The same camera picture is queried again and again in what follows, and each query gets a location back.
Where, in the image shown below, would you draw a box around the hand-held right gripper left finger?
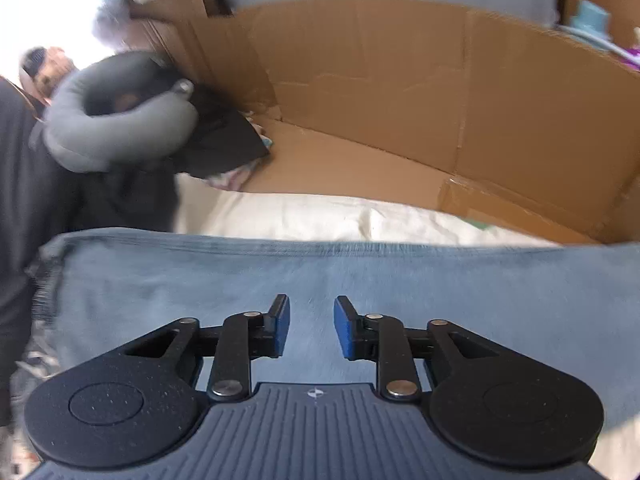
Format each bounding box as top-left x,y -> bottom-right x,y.
124,294 -> 292,402

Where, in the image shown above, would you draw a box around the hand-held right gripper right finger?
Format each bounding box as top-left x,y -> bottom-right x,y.
334,296 -> 501,402

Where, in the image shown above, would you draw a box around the light blue jeans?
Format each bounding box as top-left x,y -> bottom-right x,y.
27,230 -> 640,461

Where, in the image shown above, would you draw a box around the cream bear print bed sheet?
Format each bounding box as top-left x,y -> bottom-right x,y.
174,175 -> 563,248

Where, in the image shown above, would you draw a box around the black garment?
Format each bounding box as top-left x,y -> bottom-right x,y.
75,80 -> 272,235

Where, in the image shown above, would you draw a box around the long low cardboard sheet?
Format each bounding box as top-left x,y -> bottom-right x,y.
127,0 -> 640,247

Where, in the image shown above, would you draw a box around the grey neck pillow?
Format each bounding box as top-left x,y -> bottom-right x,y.
30,52 -> 199,174

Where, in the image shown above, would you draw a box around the dark grey shirt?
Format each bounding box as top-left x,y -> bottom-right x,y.
0,77 -> 83,426

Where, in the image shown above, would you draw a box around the brown plush toy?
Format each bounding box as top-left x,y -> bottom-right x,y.
19,46 -> 79,107

